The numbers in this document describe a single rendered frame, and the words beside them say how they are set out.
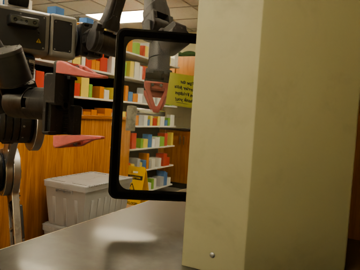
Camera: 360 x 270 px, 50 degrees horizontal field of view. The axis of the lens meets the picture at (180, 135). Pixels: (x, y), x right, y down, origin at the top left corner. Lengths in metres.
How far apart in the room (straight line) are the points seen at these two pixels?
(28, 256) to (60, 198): 2.26
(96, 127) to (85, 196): 0.92
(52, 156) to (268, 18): 2.72
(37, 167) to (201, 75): 2.55
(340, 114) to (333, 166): 0.09
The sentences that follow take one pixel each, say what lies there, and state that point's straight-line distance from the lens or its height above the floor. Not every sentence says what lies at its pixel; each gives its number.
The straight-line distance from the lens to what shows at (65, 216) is 3.00.
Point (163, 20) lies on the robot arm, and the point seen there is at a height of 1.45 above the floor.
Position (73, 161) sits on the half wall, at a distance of 3.40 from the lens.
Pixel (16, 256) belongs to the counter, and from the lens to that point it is 0.75.
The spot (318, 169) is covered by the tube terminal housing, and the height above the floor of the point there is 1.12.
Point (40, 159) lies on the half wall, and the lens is 3.13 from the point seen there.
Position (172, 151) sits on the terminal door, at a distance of 0.93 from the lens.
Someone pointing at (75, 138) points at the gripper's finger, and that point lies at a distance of 0.65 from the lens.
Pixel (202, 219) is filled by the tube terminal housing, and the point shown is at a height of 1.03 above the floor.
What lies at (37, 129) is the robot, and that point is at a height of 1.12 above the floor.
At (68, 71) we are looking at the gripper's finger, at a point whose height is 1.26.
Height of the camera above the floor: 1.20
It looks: 3 degrees down
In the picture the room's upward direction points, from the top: 4 degrees clockwise
